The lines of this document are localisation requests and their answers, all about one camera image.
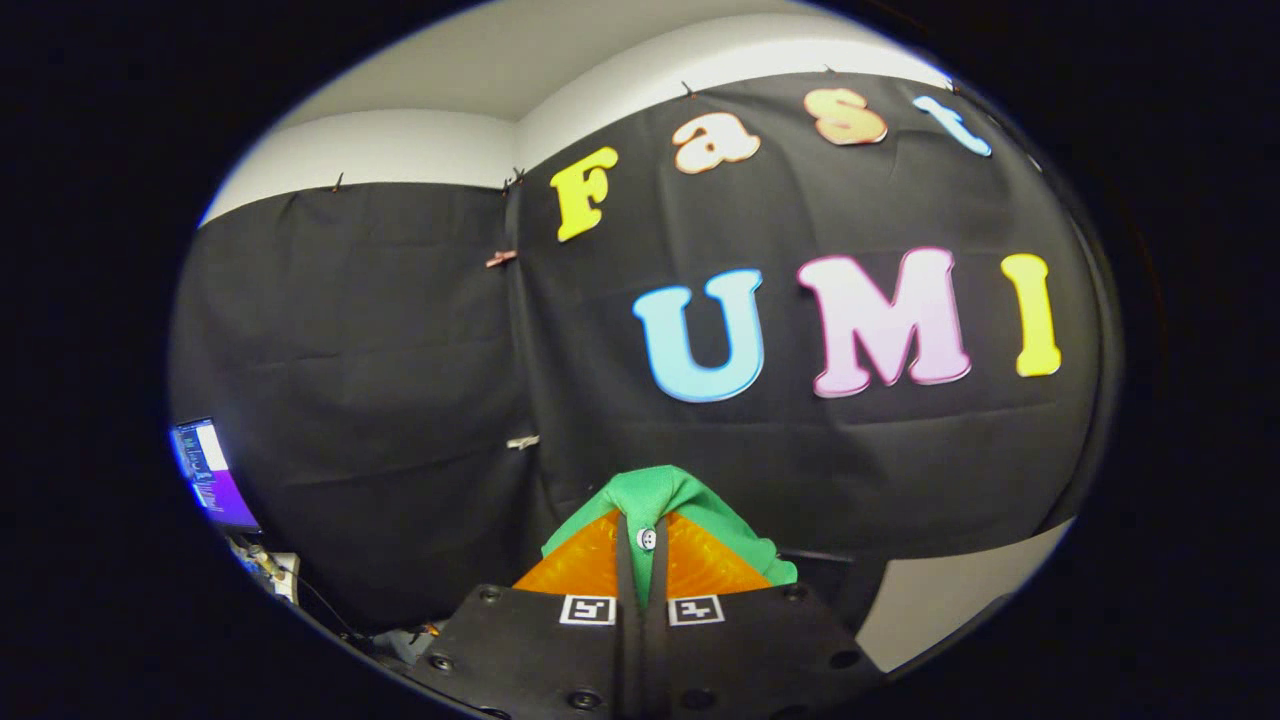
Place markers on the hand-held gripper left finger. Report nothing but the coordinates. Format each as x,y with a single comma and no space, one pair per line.
530,650

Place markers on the white clip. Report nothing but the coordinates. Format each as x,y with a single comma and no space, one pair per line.
522,441

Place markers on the pink clip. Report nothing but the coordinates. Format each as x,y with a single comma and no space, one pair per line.
500,258

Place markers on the black backdrop cloth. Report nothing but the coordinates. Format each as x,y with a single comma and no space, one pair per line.
400,330

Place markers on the green polo shirt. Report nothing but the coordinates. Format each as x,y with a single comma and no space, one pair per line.
655,492

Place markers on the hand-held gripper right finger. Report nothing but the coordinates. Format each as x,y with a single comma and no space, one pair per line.
760,650

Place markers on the computer monitor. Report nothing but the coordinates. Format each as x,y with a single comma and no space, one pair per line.
212,475

